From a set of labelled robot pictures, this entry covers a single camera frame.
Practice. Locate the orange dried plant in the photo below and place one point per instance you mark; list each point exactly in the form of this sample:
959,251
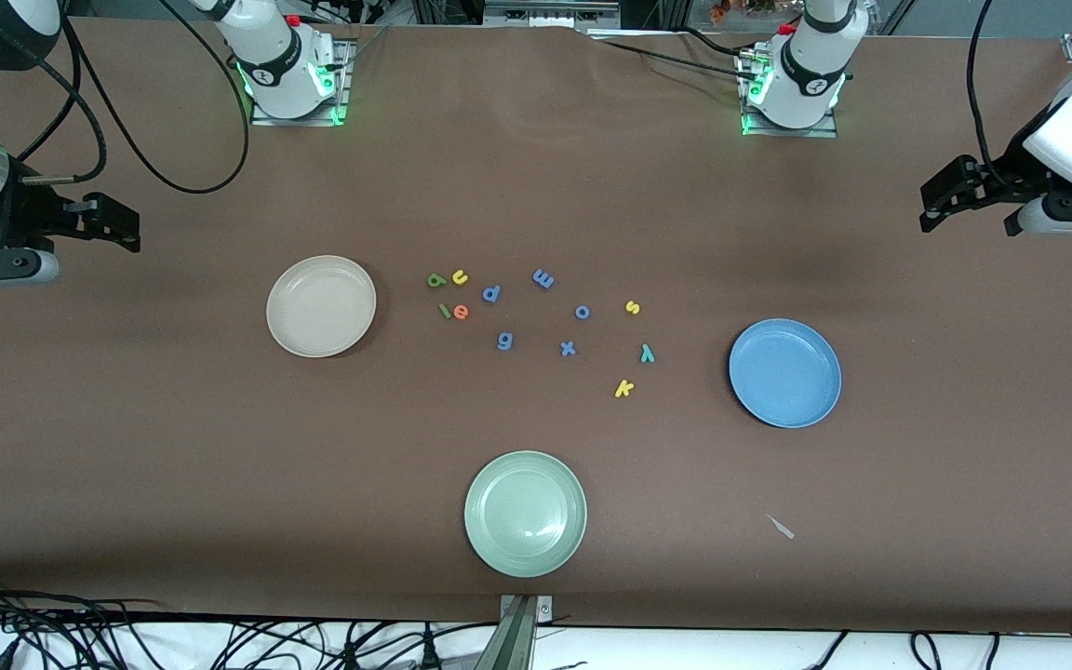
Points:
720,11

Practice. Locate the yellow foam letter u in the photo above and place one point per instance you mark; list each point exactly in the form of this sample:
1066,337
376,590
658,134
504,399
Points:
456,280

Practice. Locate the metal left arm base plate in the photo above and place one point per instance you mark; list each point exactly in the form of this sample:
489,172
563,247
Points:
824,132

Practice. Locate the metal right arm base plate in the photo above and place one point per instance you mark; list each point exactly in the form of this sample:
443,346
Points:
342,88

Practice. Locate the small white paper scrap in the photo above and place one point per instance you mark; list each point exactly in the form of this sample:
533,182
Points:
783,529

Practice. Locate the blue foam letter p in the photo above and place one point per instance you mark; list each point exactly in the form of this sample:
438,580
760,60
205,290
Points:
490,299

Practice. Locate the blue foam letter m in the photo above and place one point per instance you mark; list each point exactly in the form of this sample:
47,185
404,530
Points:
543,279

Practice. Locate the blue foam letter g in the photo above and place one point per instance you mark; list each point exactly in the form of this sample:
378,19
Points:
504,341

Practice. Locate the blue round plate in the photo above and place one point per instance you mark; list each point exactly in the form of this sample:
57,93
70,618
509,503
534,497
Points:
784,372

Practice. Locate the green round plate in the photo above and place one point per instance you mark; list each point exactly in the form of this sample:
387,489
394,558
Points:
525,514

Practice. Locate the aluminium camera mount post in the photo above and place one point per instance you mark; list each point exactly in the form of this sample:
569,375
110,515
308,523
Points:
519,642

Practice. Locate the green foam letter a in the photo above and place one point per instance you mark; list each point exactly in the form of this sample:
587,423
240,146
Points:
436,280

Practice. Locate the grey power strip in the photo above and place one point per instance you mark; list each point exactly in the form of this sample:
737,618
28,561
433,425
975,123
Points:
550,11

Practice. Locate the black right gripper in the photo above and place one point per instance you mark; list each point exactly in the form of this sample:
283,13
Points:
17,216

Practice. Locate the yellow foam letter k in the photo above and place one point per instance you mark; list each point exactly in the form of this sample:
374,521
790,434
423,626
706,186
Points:
623,390

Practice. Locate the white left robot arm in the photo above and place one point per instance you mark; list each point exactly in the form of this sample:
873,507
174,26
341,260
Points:
810,65

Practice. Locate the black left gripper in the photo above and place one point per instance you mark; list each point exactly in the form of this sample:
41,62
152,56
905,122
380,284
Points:
1004,180

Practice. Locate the beige round plate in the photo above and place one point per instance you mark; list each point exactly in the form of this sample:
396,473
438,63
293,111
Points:
320,307

